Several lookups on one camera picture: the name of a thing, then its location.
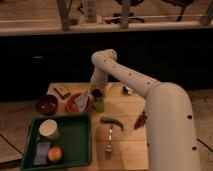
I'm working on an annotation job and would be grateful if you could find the green cup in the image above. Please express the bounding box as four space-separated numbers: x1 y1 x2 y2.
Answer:
93 98 104 112

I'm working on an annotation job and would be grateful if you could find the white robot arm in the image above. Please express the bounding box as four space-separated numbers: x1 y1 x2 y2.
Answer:
91 49 201 171

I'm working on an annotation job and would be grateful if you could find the silver spatula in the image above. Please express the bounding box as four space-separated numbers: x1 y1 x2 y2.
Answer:
74 90 89 113

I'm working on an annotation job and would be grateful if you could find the orange bowl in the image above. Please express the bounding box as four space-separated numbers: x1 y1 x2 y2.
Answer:
66 93 92 114

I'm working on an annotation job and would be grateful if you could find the small black white object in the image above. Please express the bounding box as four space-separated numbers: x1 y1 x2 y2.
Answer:
122 86 134 95

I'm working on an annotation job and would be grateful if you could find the dark red bowl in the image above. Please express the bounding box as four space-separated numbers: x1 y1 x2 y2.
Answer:
35 95 58 116

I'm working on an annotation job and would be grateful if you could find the green plastic tray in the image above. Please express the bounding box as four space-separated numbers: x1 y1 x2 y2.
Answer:
21 114 92 171

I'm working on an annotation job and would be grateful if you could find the brown grape bunch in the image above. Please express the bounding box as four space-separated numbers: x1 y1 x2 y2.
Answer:
134 112 147 129

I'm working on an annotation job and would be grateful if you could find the silver fork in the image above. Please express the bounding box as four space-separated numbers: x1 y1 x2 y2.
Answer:
105 125 113 160

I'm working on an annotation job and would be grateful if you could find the white round container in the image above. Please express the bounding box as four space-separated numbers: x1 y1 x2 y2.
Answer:
39 119 59 140

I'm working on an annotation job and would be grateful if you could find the peach fruit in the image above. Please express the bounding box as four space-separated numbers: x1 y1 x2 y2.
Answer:
48 146 63 163

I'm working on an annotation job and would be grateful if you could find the grey sponge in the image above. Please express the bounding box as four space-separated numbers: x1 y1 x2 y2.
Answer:
33 141 51 166

